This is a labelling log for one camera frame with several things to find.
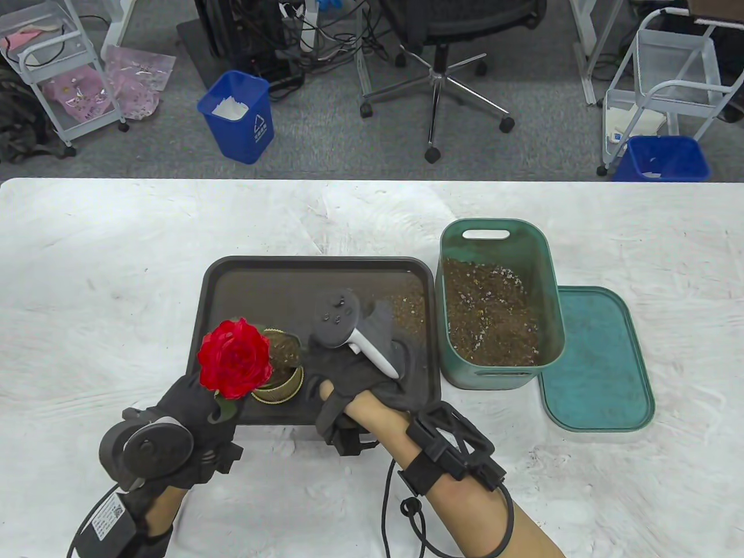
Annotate person's right hand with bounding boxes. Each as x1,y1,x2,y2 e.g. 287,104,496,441
301,299,435,458

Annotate person's left hand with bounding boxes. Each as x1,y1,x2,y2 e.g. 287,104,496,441
122,372,245,489

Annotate brown potting mix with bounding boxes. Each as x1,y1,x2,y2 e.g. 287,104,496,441
444,259,541,367
266,332,303,380

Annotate red artificial rose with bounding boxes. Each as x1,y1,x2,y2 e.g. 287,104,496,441
198,317,274,425

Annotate person's right forearm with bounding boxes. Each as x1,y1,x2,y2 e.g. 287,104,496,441
343,391,567,558

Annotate person's left forearm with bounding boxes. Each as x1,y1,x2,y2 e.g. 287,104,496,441
145,485,189,536

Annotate scattered potting mix crumbs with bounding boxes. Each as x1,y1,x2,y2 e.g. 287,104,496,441
385,288,430,338

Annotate yellow ribbed flower pot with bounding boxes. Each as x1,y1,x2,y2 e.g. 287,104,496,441
250,328,305,406

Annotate dark brown plastic tray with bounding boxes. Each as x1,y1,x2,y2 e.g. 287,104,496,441
188,255,443,427

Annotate green plastic storage bin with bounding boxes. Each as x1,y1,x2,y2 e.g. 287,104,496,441
439,217,567,389

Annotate green plastic bin lid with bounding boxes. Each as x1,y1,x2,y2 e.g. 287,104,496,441
537,285,656,433

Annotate blue bin with white symbol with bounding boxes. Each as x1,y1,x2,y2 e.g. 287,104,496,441
197,70,276,166

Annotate black office chair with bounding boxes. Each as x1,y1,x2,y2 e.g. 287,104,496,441
359,0,548,164

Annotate pink plastic bag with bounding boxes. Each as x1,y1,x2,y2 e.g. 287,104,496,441
103,45,177,121
45,65,112,123

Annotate black computer tower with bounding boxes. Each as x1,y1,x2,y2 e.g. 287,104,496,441
194,0,289,60

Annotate black backpack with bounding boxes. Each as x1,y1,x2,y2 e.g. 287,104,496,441
0,63,77,164

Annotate plain blue bin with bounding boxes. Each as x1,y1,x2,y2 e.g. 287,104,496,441
611,135,712,183

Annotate white desk leg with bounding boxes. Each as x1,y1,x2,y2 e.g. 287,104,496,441
572,0,612,107

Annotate white metal trolley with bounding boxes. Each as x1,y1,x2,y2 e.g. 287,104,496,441
0,0,130,148
596,8,744,177

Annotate black left wrist camera module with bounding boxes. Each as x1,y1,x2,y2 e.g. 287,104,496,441
68,491,138,558

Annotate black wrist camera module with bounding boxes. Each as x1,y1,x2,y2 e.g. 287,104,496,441
398,402,507,498
68,491,138,558

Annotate black right wrist camera module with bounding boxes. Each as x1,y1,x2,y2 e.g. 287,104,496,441
398,402,507,498

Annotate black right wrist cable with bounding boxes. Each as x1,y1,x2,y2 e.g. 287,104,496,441
381,459,515,558

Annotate bundle of floor cables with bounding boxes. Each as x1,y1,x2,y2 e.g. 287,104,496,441
278,0,397,77

